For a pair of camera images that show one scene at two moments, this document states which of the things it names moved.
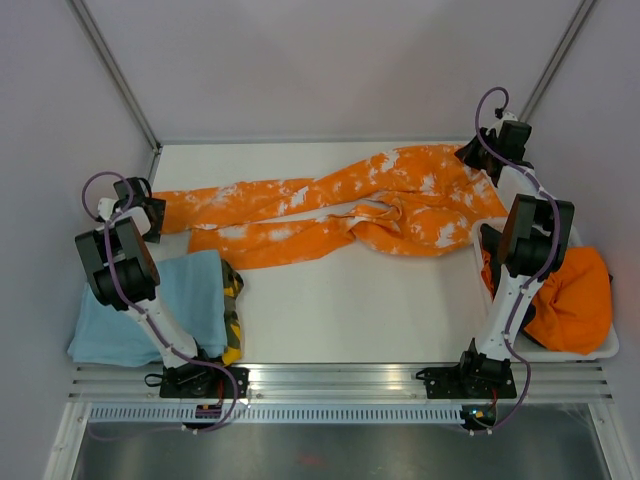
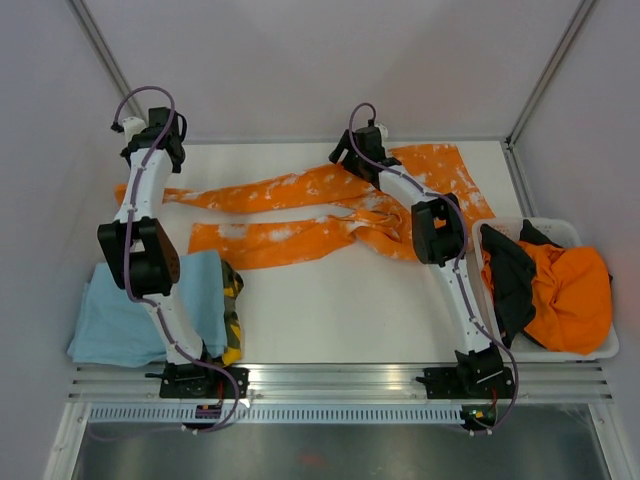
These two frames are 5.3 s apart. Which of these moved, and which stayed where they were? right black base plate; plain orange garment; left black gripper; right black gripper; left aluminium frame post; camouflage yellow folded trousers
Moved: left black gripper; right black gripper
Stayed: left aluminium frame post; camouflage yellow folded trousers; right black base plate; plain orange garment
